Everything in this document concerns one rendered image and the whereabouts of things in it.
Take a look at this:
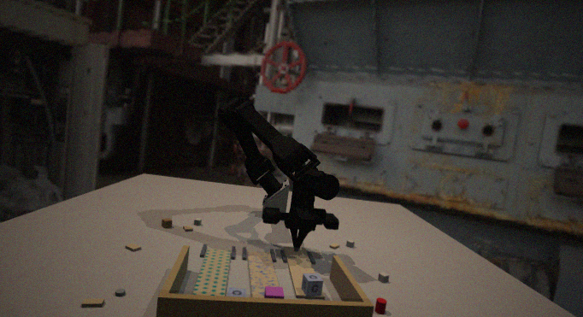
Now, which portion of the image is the dark red cylinder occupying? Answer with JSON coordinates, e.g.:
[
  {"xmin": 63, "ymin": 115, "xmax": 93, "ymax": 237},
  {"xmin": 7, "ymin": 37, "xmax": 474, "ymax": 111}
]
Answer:
[{"xmin": 375, "ymin": 298, "xmax": 386, "ymax": 314}]

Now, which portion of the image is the tan u-shaped wall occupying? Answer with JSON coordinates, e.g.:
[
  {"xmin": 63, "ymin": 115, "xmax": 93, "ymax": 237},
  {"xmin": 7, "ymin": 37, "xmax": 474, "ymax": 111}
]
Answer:
[{"xmin": 156, "ymin": 239, "xmax": 375, "ymax": 317}]

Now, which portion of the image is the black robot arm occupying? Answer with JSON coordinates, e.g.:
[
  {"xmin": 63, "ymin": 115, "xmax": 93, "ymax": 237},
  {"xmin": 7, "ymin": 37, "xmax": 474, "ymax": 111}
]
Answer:
[{"xmin": 217, "ymin": 97, "xmax": 339, "ymax": 231}]

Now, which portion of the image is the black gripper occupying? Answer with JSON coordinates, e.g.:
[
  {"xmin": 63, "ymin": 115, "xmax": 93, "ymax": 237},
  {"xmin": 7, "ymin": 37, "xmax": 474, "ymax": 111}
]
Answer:
[{"xmin": 262, "ymin": 189, "xmax": 339, "ymax": 249}]

